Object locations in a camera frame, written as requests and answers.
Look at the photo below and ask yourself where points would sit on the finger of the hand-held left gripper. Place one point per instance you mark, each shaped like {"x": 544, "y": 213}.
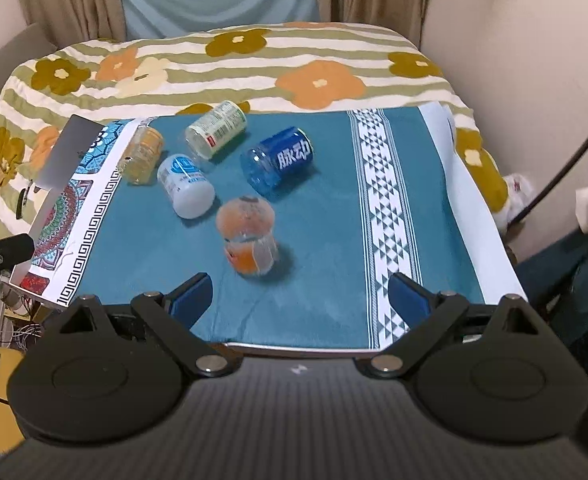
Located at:
{"x": 9, "y": 250}

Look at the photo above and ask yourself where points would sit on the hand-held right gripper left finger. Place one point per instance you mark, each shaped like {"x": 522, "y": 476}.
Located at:
{"x": 194, "y": 294}

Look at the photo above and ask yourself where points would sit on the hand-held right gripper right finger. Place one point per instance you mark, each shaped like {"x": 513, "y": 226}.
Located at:
{"x": 407, "y": 297}

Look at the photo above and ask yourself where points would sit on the orange drink bottle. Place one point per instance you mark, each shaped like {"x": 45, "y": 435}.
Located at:
{"x": 246, "y": 240}

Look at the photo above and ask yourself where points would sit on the mandala print cloth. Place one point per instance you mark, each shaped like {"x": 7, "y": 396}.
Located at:
{"x": 69, "y": 225}

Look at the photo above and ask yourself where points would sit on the teal patterned tablecloth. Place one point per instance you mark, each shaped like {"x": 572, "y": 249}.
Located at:
{"x": 324, "y": 240}

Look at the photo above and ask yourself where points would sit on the white blue-label bottle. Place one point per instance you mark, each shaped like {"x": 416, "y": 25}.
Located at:
{"x": 186, "y": 186}

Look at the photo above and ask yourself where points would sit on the silver laptop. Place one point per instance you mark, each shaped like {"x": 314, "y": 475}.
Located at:
{"x": 66, "y": 152}

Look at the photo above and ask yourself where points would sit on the amber tea bottle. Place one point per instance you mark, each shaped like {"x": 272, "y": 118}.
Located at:
{"x": 141, "y": 155}

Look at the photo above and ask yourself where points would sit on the white plastic bag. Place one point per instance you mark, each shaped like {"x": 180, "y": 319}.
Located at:
{"x": 518, "y": 192}

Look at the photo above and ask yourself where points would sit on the blue drink bottle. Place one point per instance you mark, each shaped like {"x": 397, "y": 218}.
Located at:
{"x": 280, "y": 161}

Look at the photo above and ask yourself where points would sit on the dark blue cloth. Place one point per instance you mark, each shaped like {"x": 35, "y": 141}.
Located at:
{"x": 568, "y": 280}

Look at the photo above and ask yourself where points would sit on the green-label white bottle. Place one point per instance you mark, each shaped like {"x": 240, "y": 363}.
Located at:
{"x": 216, "y": 128}

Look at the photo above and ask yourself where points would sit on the beige sofa back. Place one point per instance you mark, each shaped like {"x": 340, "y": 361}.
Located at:
{"x": 4, "y": 55}

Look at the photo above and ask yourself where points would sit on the floral striped blanket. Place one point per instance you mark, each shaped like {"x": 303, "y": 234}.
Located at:
{"x": 284, "y": 65}

